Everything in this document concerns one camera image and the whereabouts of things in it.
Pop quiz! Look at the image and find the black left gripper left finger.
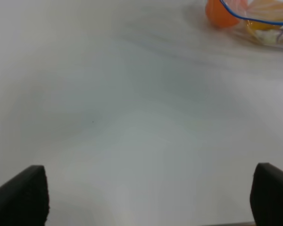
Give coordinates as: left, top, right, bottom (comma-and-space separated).
0, 165, 50, 226

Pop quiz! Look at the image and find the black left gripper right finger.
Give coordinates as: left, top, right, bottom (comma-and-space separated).
250, 163, 283, 226

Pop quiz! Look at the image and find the clear zip bag blue seal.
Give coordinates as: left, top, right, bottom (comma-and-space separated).
217, 0, 283, 48

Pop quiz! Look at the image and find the orange round fruit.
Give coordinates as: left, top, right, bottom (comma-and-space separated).
205, 0, 239, 28

